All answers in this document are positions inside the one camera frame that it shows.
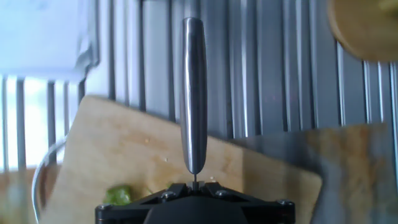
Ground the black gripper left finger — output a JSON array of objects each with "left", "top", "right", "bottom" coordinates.
[{"left": 95, "top": 182, "right": 192, "bottom": 224}]

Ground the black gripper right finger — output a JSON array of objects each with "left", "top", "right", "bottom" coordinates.
[{"left": 198, "top": 181, "right": 296, "bottom": 224}]

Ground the green chili pepper piece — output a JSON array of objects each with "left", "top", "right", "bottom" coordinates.
[{"left": 103, "top": 185, "right": 133, "bottom": 207}]

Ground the steel kitchen knife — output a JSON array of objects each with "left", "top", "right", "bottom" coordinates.
[{"left": 179, "top": 17, "right": 208, "bottom": 191}]

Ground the bamboo cutting board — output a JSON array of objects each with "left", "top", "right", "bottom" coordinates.
[{"left": 30, "top": 95, "right": 323, "bottom": 224}]

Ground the wooden mug tree stand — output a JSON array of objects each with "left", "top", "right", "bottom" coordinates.
[{"left": 326, "top": 0, "right": 398, "bottom": 63}]

